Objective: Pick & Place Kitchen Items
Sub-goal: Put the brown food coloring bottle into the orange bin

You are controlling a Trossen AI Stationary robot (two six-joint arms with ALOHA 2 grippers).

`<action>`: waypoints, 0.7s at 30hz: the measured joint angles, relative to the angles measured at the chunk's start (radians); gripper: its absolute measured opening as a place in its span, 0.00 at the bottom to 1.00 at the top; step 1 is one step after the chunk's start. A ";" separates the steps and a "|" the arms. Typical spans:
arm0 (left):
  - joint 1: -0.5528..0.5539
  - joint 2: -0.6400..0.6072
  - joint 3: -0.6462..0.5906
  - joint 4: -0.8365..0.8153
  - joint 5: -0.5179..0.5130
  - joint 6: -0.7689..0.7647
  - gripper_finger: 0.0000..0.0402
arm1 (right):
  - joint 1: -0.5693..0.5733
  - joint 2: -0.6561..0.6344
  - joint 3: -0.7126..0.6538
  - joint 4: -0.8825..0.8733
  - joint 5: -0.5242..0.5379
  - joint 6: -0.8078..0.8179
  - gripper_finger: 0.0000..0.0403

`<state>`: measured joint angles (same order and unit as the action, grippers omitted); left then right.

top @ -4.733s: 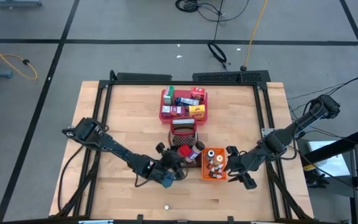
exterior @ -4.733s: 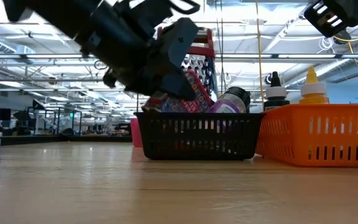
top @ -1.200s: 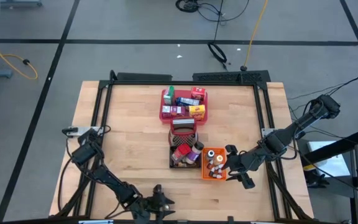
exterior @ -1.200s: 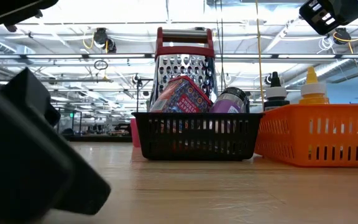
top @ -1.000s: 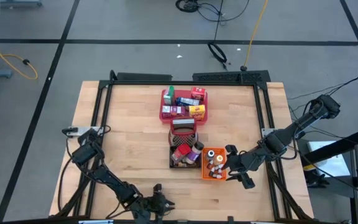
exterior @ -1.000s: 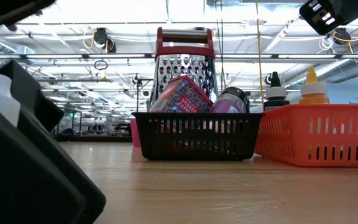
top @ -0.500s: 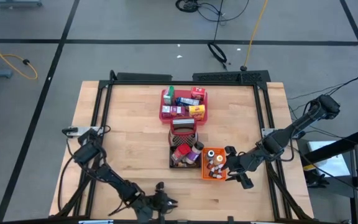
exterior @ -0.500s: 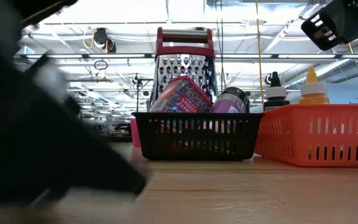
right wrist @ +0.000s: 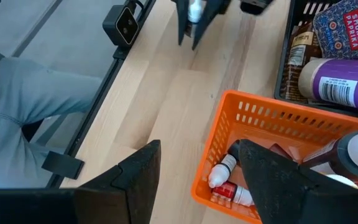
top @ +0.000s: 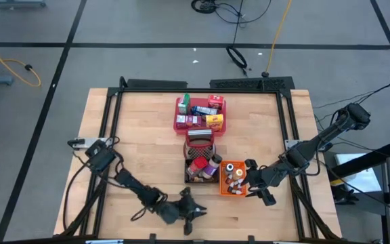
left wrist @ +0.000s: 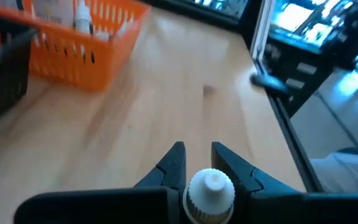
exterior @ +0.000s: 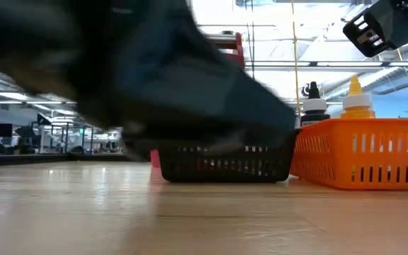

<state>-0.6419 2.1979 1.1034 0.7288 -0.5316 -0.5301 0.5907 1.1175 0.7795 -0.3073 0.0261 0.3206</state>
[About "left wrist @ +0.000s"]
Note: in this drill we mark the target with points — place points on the orange plastic basket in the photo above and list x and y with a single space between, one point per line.
73 68

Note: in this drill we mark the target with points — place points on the silver bottle black cap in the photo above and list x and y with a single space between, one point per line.
53 14

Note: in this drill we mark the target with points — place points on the black plastic basket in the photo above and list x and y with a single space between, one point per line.
2 77

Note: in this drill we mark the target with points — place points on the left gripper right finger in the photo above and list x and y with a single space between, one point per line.
241 177

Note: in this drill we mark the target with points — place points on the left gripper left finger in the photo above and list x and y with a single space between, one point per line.
171 168

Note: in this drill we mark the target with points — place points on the brown liquid dropper bottle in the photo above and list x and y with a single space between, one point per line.
210 193

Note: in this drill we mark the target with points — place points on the silver metal bracket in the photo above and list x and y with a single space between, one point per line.
261 28

